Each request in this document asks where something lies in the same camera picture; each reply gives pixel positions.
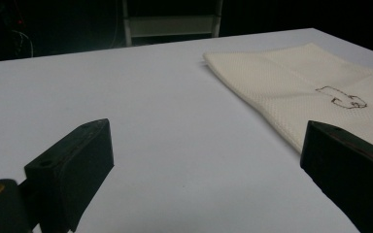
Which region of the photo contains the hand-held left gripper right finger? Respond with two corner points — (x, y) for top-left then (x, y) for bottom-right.
(299, 119), (373, 233)

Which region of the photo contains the thin grey cable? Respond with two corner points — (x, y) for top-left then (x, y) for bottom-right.
(11, 29), (35, 58)

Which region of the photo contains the metal frame stand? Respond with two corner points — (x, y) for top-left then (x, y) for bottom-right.
(121, 0), (224, 48)

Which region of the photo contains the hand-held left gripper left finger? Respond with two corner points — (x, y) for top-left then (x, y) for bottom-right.
(23, 117), (115, 233)

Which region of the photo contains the cream waffle-weave towel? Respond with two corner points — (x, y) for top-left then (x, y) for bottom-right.
(202, 42), (373, 155)

